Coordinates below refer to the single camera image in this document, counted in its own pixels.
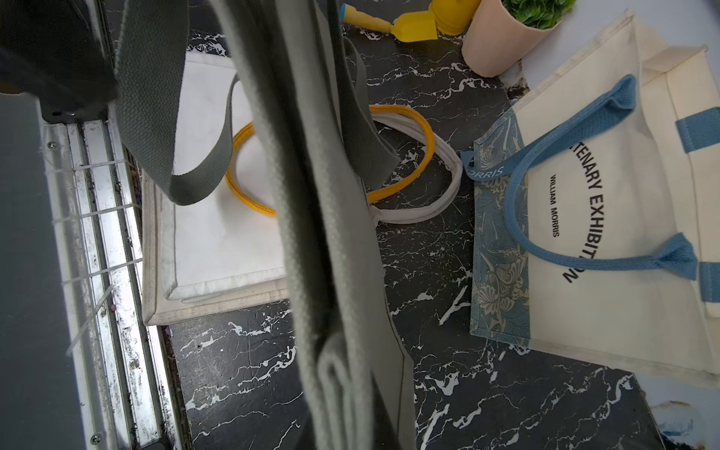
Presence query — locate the yellow plastic toy shovel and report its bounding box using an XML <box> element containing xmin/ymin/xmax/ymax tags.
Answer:
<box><xmin>339</xmin><ymin>4</ymin><xmax>438</xmax><ymax>43</ymax></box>

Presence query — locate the yellow toy bucket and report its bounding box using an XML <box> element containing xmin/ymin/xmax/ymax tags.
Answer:
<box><xmin>429</xmin><ymin>0</ymin><xmax>481</xmax><ymax>37</ymax></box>

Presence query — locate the grey-green canvas bag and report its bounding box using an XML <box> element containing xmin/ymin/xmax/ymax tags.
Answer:
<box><xmin>115</xmin><ymin>1</ymin><xmax>416</xmax><ymax>449</ymax></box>

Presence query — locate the cream bag with blue handles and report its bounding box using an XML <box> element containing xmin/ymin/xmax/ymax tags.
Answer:
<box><xmin>461</xmin><ymin>12</ymin><xmax>719</xmax><ymax>388</ymax></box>

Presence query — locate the cream canvas bag with print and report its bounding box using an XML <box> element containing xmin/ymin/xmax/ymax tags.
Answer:
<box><xmin>142</xmin><ymin>105</ymin><xmax>463</xmax><ymax>326</ymax></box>

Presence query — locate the pink pot green plant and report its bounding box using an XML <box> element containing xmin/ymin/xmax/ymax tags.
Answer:
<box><xmin>461</xmin><ymin>0</ymin><xmax>576</xmax><ymax>78</ymax></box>

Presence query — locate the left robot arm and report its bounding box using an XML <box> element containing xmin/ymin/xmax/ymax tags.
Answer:
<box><xmin>1</xmin><ymin>1</ymin><xmax>117</xmax><ymax>125</ymax></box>

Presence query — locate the white bag with yellow handles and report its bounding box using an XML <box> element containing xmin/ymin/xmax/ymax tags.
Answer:
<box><xmin>159</xmin><ymin>49</ymin><xmax>438</xmax><ymax>303</ymax></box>

